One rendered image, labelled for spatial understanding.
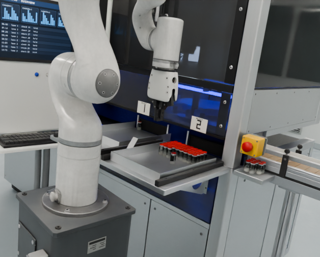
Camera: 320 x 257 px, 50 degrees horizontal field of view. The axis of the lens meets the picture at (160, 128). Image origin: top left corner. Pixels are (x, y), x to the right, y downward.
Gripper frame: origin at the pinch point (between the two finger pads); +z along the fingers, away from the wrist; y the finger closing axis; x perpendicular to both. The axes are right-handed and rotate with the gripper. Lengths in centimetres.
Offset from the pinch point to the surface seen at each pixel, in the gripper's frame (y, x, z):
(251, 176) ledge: -21.2, -35.0, 22.3
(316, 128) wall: 92, -495, 77
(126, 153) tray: 19.6, -5.8, 20.9
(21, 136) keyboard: 76, 10, 27
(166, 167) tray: 2.6, -11.4, 22.1
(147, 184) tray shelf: -3.2, 5.2, 23.0
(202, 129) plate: 4.6, -34.7, 9.9
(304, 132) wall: 109, -495, 89
